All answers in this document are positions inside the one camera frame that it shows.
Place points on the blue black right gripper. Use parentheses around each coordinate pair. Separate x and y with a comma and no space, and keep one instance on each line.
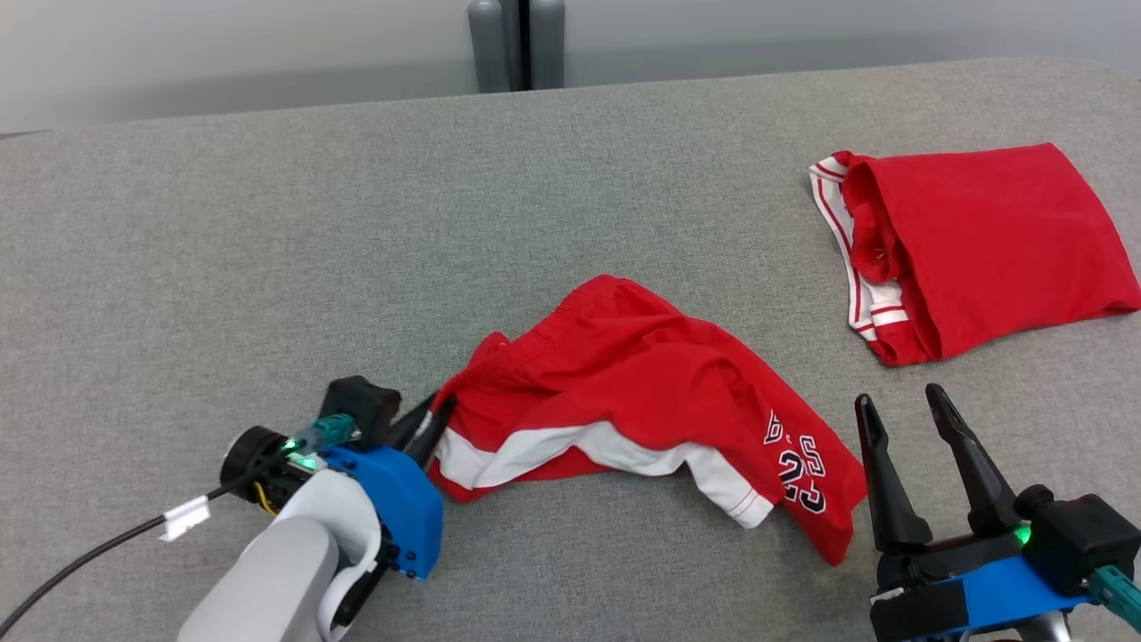
(954,593)

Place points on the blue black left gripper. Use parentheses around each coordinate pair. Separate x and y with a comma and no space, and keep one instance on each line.
(406,513)

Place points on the red white-trimmed shorts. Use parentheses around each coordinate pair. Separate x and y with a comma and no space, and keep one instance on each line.
(642,374)

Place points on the red Bulls jersey shirt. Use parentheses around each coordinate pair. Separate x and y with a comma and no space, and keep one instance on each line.
(998,241)

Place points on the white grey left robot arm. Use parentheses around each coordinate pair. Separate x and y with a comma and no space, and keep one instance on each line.
(276,580)

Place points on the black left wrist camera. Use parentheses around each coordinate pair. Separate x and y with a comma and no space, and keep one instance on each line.
(361,406)

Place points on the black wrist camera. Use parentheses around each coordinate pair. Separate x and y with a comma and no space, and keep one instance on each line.
(1083,535)
(361,406)

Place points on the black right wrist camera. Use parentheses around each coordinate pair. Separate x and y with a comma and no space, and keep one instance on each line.
(1083,535)

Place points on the grey metal partition post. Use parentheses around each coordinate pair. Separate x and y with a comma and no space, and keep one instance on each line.
(490,45)

